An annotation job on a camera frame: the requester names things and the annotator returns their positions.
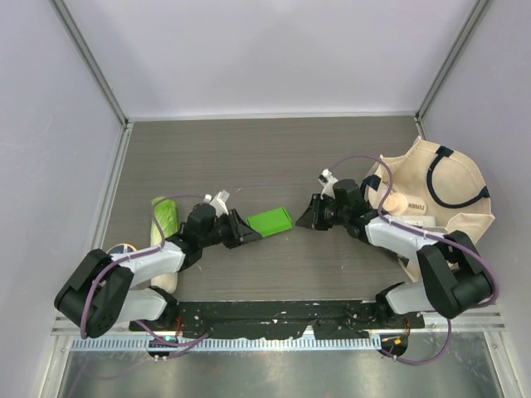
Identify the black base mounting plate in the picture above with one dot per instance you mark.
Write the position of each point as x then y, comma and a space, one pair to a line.
281, 320

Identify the beige canvas tote bag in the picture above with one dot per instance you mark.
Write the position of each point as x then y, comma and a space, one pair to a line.
447, 183

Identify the green paper box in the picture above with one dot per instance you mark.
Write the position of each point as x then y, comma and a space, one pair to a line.
271, 222

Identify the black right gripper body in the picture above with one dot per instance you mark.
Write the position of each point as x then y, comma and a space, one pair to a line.
331, 213

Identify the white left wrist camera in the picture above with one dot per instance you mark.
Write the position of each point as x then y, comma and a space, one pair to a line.
218, 202

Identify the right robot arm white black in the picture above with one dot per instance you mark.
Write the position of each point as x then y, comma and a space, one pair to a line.
453, 279

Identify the round blue yellow tin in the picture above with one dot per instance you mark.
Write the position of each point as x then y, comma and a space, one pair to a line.
122, 248

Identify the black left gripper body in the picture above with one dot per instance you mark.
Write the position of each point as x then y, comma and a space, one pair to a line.
220, 233

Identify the beige cap bottle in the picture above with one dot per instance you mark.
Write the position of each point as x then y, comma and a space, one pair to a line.
395, 204

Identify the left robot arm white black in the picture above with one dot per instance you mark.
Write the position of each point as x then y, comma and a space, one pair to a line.
104, 289

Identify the napa cabbage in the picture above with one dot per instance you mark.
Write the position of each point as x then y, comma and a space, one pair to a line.
166, 224

